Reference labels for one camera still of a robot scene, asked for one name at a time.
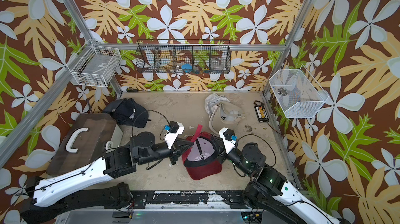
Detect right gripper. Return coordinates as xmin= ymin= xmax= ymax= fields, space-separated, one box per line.
xmin=210 ymin=136 xmax=254 ymax=179

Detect maroon baseball cap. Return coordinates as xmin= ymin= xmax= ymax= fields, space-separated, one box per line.
xmin=182 ymin=125 xmax=223 ymax=181

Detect black baseball cap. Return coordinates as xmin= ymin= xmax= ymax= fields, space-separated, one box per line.
xmin=102 ymin=98 xmax=149 ymax=128

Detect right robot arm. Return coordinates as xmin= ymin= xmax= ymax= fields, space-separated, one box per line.
xmin=211 ymin=135 xmax=349 ymax=224

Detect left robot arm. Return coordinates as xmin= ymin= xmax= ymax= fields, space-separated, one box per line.
xmin=20 ymin=132 xmax=193 ymax=224

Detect beige baseball cap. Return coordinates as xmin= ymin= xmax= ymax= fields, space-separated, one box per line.
xmin=209 ymin=101 xmax=245 ymax=134

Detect white baseball cap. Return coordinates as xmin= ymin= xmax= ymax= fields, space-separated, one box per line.
xmin=205 ymin=93 xmax=230 ymax=117

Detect black orange device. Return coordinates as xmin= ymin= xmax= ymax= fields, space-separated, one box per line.
xmin=254 ymin=104 xmax=269 ymax=123

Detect blue object in basket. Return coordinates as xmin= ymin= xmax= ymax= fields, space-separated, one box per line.
xmin=181 ymin=63 xmax=193 ymax=72

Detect small dark object in basket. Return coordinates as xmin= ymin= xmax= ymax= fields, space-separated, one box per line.
xmin=278 ymin=87 xmax=288 ymax=97

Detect brown lidded storage box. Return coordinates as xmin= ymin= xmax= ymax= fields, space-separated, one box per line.
xmin=46 ymin=113 xmax=123 ymax=177

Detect white mesh basket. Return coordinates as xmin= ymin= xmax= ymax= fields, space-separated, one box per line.
xmin=269 ymin=66 xmax=329 ymax=119

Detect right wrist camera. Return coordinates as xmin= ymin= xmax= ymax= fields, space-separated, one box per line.
xmin=219 ymin=128 xmax=237 ymax=154

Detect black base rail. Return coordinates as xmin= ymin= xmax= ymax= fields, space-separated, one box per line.
xmin=118 ymin=190 xmax=247 ymax=209

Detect black wire basket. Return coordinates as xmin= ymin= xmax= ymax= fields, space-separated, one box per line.
xmin=133 ymin=39 xmax=232 ymax=74

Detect white wire basket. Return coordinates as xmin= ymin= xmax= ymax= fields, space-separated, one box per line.
xmin=68 ymin=40 xmax=121 ymax=87

